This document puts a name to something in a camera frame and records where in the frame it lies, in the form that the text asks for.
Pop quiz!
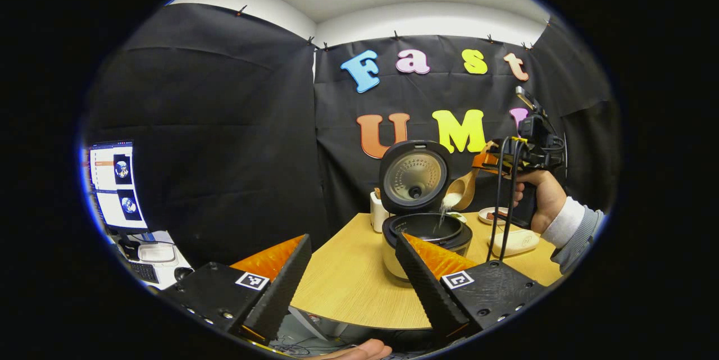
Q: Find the white side desk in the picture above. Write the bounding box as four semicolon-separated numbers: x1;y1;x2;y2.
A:
110;231;194;290

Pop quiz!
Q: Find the computer monitor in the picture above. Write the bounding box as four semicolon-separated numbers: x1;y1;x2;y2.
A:
84;141;149;234

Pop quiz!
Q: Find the black backdrop cloth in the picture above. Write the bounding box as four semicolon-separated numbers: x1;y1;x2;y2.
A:
81;3;621;271

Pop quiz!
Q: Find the white flat device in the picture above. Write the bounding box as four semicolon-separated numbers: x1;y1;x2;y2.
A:
138;243;178;264

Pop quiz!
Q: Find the white toaster with bread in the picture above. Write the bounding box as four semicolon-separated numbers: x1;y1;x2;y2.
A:
370;189;391;233

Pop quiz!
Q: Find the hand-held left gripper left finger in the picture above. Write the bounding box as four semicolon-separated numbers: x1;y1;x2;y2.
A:
160;234;313;344

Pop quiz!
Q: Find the clear box of rice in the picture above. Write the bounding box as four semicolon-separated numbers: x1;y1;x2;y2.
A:
488;229;541;258

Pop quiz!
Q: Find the black cable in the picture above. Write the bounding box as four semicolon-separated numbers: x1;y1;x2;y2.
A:
502;138;527;262
486;136;511;262

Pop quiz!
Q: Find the white plate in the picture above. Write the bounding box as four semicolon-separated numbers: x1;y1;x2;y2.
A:
479;207;509;225

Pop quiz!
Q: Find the black silver rice cooker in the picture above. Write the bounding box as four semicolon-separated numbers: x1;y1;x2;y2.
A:
379;140;474;281

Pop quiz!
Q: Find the black keyboard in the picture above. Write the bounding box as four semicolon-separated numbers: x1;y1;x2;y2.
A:
128;262;160;284

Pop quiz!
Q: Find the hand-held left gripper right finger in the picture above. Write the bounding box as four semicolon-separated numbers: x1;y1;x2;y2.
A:
395;233;548;344

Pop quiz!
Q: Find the wooden spoon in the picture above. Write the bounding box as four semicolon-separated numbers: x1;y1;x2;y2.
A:
444;168;478;212

